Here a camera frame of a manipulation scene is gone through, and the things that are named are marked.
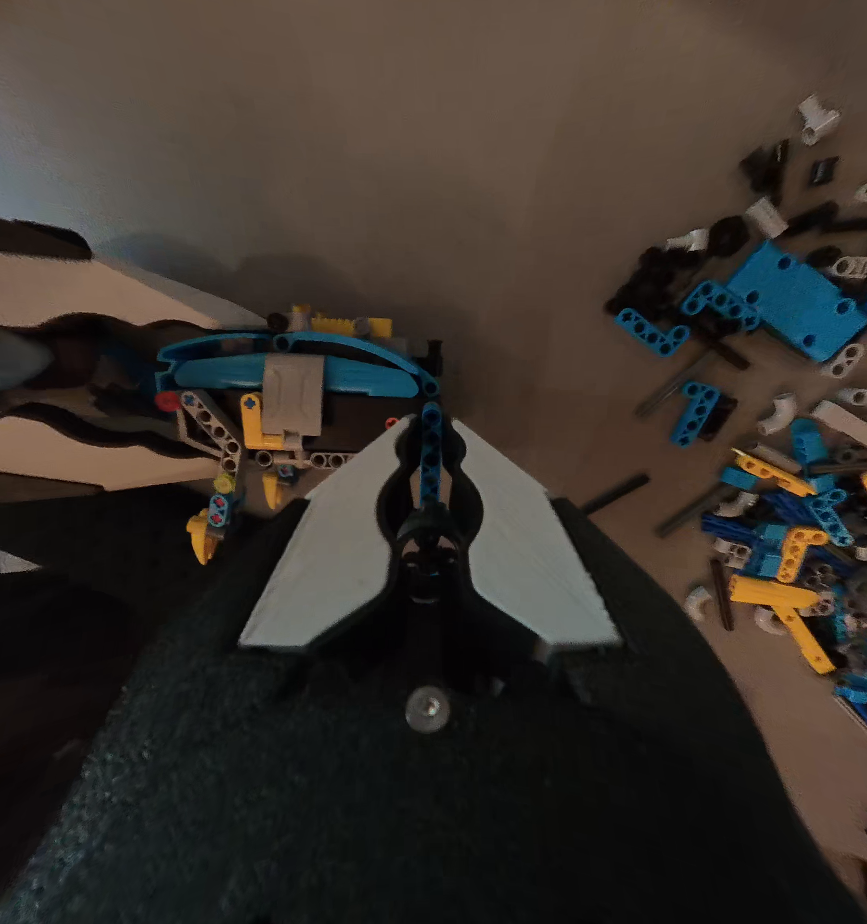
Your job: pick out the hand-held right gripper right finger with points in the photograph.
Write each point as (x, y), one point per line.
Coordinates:
(542, 577)

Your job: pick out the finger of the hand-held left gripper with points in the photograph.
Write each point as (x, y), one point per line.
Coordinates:
(101, 289)
(80, 455)

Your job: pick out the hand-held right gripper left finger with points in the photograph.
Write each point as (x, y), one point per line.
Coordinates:
(318, 577)

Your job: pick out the blue beam wheel assembly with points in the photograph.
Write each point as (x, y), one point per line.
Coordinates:
(431, 455)

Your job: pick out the blue toy robot model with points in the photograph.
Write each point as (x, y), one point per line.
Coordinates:
(361, 375)

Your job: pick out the grey desk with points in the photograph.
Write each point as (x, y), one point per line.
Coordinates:
(441, 180)

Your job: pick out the pile of loose bricks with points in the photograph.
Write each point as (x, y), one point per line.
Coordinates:
(787, 303)

